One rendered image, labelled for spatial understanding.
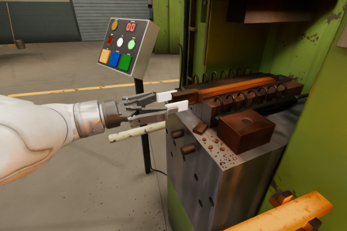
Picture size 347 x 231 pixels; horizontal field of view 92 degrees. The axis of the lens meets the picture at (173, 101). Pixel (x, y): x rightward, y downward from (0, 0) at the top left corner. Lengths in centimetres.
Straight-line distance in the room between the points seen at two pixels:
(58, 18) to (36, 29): 98
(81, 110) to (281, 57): 82
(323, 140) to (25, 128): 54
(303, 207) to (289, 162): 21
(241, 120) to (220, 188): 19
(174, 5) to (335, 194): 509
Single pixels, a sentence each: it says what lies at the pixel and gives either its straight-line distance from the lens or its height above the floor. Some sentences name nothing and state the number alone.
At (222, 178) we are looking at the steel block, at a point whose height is 89.
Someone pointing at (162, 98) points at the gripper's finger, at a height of 99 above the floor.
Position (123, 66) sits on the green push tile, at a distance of 89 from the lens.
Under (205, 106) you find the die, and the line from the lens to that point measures 53.
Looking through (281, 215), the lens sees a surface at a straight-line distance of 35.
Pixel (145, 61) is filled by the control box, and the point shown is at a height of 102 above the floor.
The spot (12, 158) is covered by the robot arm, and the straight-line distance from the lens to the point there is 28.
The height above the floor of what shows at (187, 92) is 102.
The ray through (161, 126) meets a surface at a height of 63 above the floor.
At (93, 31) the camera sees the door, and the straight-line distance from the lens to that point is 859.
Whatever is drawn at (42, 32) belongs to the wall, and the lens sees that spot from 917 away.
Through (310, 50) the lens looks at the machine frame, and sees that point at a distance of 86.
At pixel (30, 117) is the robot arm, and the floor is 112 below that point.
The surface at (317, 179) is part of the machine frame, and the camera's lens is 55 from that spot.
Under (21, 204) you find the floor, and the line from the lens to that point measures 180.
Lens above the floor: 124
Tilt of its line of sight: 29 degrees down
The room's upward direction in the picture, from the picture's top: straight up
